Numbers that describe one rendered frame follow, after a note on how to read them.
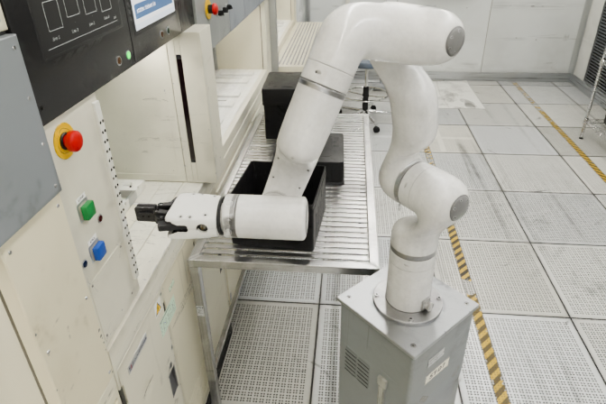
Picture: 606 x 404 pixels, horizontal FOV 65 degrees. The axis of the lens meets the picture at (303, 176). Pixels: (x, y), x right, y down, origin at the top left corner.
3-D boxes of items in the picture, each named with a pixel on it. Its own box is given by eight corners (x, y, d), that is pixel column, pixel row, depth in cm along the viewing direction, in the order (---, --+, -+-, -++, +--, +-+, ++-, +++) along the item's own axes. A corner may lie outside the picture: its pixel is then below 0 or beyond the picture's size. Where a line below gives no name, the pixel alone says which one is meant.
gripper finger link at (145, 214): (165, 229, 91) (132, 228, 92) (170, 220, 94) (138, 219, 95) (162, 215, 90) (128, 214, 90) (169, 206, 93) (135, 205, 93)
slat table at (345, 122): (367, 426, 182) (380, 269, 145) (213, 414, 187) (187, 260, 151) (362, 229, 295) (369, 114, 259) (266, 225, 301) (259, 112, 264)
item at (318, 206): (230, 243, 158) (225, 199, 150) (253, 200, 182) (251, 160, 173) (313, 252, 153) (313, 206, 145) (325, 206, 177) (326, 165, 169)
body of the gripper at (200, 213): (224, 247, 90) (166, 244, 91) (235, 217, 99) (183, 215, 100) (220, 213, 86) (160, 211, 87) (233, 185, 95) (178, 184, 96)
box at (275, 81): (323, 140, 229) (323, 89, 217) (263, 139, 231) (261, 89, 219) (325, 118, 254) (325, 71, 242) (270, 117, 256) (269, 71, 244)
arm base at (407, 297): (456, 303, 132) (466, 249, 123) (412, 337, 122) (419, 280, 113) (402, 269, 145) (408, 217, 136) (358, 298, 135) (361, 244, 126)
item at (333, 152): (344, 185, 191) (344, 156, 184) (270, 184, 193) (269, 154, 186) (344, 152, 216) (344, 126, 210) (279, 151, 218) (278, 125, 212)
